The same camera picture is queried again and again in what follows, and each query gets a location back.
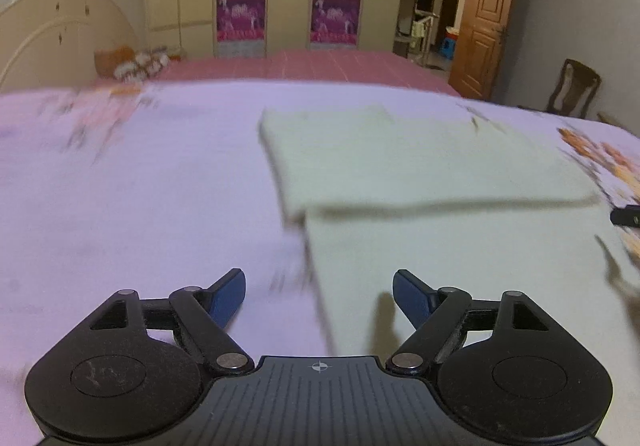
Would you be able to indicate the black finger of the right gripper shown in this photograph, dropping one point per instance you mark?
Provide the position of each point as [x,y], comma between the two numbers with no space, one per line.
[628,216]

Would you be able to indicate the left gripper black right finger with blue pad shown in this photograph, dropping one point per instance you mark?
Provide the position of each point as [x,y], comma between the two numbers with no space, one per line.
[498,372]

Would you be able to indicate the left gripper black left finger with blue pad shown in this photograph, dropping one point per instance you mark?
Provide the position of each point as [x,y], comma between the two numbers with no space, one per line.
[134,368]

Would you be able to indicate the cream knitted sweater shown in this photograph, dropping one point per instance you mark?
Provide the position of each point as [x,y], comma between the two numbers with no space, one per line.
[471,204]

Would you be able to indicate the dark wooden chair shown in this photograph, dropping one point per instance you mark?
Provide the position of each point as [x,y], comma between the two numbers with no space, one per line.
[575,90]

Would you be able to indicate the lilac floral quilt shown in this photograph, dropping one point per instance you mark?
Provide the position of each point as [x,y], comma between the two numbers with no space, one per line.
[171,187]

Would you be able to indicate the blue plastic stool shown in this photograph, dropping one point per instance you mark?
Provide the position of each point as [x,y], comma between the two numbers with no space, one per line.
[448,48]

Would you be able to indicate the brown wooden door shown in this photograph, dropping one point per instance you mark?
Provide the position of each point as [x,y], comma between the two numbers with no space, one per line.
[479,48]

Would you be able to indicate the metal stair railing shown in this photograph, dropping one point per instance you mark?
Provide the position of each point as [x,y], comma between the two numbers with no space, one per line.
[421,34]

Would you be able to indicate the pink checked bed sheet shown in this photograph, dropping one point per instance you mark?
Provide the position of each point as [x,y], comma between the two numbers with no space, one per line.
[342,66]

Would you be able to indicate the orange patterned pillow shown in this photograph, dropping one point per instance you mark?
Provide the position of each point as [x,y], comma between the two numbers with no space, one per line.
[124,64]

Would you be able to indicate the cream curved headboard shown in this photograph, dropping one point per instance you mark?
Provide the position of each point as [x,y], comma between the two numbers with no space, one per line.
[51,43]

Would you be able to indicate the lower right purple poster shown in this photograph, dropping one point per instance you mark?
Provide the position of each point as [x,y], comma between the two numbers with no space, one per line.
[335,22]

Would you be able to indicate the purple poster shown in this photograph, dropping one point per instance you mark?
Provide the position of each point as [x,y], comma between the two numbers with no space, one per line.
[335,22]
[240,20]

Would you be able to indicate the lower left purple poster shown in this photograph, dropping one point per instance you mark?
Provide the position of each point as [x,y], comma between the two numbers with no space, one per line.
[240,20]

